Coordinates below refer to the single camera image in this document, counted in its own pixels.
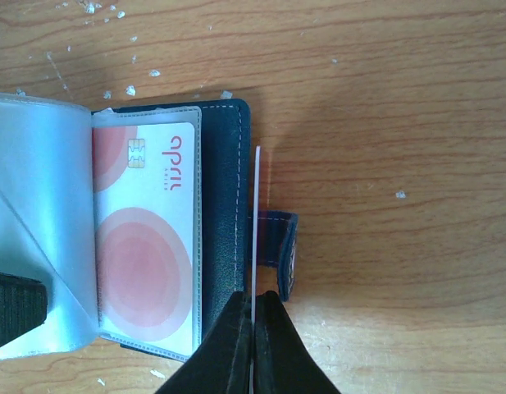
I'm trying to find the blue card holder wallet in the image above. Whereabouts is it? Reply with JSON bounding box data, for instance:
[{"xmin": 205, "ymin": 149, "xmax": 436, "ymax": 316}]
[{"xmin": 0, "ymin": 93, "xmax": 299, "ymax": 360}]

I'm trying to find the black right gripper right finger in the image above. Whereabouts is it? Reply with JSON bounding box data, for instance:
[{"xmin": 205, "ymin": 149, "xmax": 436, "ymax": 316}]
[{"xmin": 253, "ymin": 291, "xmax": 339, "ymax": 394}]

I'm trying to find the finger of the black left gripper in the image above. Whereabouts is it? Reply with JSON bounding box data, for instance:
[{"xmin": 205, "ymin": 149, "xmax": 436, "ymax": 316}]
[{"xmin": 0, "ymin": 273, "xmax": 47, "ymax": 348}]

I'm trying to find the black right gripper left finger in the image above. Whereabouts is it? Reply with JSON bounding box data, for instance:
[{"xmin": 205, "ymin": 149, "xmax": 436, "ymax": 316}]
[{"xmin": 157, "ymin": 291, "xmax": 253, "ymax": 393}]

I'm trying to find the red and white card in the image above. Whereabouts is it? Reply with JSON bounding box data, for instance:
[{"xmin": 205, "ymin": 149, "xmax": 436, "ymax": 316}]
[{"xmin": 93, "ymin": 122, "xmax": 195, "ymax": 353}]

